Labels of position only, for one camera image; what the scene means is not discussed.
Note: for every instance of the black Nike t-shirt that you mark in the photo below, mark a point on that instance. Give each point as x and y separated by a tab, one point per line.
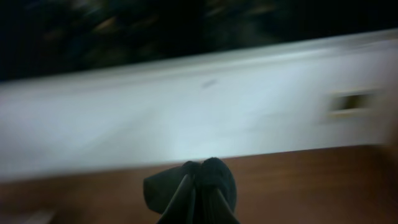
159	188

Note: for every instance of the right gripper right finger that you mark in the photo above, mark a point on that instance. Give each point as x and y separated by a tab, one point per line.
216	209

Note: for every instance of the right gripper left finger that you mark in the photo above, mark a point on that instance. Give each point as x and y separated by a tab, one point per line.
181	207

